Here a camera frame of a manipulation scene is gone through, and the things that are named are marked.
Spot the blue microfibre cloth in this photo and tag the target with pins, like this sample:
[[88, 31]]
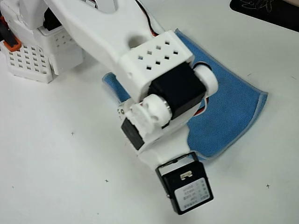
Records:
[[229, 112]]

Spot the black mat with line drawing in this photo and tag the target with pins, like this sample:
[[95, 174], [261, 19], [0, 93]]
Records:
[[280, 14]]

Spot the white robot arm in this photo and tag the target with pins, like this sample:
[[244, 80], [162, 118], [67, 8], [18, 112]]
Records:
[[93, 25]]

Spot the white perforated arm base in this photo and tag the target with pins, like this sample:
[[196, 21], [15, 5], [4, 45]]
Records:
[[28, 67]]

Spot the orange and black clamp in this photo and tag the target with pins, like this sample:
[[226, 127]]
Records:
[[7, 33]]

